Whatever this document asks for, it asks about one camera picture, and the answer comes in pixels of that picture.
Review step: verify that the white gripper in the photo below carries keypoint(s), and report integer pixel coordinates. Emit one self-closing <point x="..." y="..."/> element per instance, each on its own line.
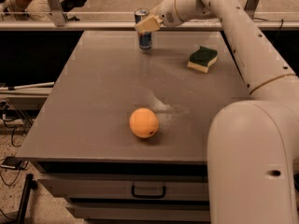
<point x="165" y="15"/>

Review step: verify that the Red Bull can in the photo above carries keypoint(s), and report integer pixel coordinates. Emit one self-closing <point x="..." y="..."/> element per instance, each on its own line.
<point x="144" y="38"/>

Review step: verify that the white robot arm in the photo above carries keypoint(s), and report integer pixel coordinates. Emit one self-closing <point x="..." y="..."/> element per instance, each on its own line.
<point x="251" y="144"/>

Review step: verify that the green yellow sponge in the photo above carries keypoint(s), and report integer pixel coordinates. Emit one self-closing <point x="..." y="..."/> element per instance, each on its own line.
<point x="202" y="59"/>

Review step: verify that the orange fruit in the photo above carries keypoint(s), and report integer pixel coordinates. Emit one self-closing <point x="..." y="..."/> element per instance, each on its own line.
<point x="144" y="123"/>

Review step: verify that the grey drawer cabinet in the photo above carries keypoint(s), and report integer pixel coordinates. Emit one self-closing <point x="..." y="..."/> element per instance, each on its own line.
<point x="82" y="144"/>

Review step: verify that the seated person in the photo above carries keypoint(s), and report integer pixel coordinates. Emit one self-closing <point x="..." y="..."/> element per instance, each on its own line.
<point x="31" y="0"/>

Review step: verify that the glass railing with metal posts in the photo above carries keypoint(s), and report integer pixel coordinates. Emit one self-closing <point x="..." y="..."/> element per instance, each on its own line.
<point x="119" y="14"/>

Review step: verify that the white pole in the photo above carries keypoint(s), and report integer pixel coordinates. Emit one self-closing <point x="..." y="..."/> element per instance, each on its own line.
<point x="21" y="87"/>

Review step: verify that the black drawer handle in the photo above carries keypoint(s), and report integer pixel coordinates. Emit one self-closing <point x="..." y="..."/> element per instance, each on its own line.
<point x="148" y="192"/>

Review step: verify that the black stand post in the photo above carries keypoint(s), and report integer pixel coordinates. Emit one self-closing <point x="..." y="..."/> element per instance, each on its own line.
<point x="29" y="185"/>

